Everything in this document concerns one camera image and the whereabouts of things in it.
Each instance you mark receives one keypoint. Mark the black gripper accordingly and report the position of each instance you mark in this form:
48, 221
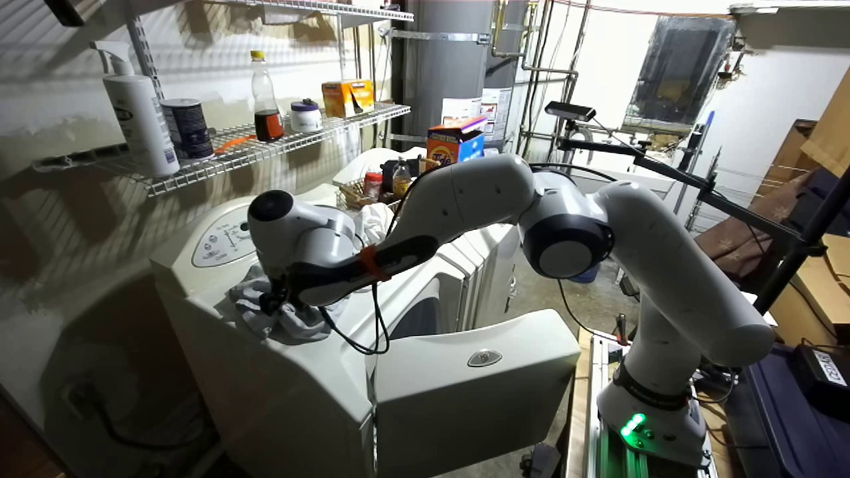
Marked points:
282, 294

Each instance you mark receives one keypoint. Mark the grey cloth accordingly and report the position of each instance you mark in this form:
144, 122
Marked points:
269, 318

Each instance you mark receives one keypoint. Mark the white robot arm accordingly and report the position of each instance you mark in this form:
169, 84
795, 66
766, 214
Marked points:
691, 311

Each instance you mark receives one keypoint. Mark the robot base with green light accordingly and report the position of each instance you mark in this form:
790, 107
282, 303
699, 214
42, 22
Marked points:
654, 423

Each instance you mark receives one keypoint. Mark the white washing machine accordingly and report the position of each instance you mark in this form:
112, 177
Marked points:
293, 410

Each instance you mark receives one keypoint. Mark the white cloth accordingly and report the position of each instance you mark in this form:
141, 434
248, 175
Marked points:
374, 225

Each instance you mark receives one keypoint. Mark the wicker basket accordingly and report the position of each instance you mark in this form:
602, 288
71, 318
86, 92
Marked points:
386, 184

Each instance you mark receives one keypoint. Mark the clear bottle yellow cap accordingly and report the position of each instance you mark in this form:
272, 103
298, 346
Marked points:
264, 99

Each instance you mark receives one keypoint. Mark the white jar blue lid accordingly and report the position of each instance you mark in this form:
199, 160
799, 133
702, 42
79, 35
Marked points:
303, 116

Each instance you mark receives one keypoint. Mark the dark blue canister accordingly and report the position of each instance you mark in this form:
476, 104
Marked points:
187, 130

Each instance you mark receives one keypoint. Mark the yellow box on shelf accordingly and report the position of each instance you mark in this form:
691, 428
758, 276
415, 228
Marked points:
350, 98

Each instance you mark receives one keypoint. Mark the orange detergent box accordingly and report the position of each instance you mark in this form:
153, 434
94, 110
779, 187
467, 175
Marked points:
455, 141

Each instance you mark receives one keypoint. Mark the white tall bottle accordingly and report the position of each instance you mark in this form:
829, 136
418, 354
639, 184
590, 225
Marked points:
139, 116

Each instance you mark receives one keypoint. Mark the grey water heater tank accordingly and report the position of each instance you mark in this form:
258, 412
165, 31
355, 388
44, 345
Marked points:
442, 56

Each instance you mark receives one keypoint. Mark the grey electrical panel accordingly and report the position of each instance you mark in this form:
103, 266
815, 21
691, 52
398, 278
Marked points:
678, 74

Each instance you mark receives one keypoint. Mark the dark blue storage bin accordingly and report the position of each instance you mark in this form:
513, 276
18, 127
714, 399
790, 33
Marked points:
790, 416

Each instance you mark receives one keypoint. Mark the cardboard box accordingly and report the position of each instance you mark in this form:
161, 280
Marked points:
816, 303

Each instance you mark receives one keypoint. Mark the white wire shelf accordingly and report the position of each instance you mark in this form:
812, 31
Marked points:
241, 148

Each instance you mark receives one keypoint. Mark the black camera on stand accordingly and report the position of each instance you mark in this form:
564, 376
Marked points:
568, 110

